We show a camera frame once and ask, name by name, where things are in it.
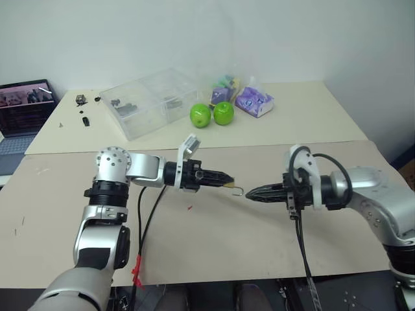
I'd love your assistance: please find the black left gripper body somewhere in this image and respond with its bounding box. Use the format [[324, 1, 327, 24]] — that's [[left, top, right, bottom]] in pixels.
[[180, 158, 204, 194]]

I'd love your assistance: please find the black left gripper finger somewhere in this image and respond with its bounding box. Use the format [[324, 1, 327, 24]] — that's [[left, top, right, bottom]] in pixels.
[[200, 170, 233, 180], [200, 178, 231, 188]]

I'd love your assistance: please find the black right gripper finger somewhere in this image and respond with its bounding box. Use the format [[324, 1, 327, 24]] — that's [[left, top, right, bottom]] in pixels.
[[254, 183, 285, 194], [245, 190, 287, 203]]

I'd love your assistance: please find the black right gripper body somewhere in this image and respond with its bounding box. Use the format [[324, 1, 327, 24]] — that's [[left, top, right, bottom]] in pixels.
[[281, 171, 315, 221]]

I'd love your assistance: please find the small brass padlock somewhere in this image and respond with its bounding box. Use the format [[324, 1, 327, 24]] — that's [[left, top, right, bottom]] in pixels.
[[226, 181, 245, 198]]

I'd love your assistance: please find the green apple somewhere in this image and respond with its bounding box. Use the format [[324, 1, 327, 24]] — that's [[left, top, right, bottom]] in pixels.
[[213, 101, 235, 126], [189, 103, 211, 129]]

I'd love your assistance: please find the purple tissue pack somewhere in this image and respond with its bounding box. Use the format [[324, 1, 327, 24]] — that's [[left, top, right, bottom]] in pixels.
[[234, 76, 276, 118]]

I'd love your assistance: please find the clear bag of colourful items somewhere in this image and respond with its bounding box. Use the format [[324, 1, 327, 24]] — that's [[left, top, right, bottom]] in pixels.
[[200, 64, 244, 109]]

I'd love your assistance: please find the clear plastic organizer box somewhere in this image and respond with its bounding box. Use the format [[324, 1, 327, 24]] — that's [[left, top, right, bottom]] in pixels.
[[99, 67, 199, 142]]

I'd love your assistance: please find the open grey laptop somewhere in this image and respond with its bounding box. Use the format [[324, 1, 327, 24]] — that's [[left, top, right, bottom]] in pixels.
[[0, 79, 59, 176]]

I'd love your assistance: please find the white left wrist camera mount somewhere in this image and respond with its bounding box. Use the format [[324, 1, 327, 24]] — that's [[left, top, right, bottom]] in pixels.
[[174, 133, 201, 189]]

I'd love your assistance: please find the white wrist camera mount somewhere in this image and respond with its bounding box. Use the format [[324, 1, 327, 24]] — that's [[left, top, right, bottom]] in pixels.
[[174, 133, 201, 189], [284, 144, 325, 211]]

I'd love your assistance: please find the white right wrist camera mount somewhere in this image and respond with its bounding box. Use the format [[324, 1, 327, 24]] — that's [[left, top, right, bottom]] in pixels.
[[284, 144, 325, 211]]

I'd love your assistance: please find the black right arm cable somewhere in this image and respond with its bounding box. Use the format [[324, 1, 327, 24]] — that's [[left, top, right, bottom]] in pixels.
[[289, 147, 353, 311]]

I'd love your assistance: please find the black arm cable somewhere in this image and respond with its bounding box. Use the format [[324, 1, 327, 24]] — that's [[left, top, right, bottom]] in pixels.
[[289, 147, 353, 311], [131, 185, 168, 311]]

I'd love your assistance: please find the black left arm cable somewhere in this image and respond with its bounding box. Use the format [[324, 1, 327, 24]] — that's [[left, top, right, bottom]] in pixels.
[[131, 185, 168, 311]]

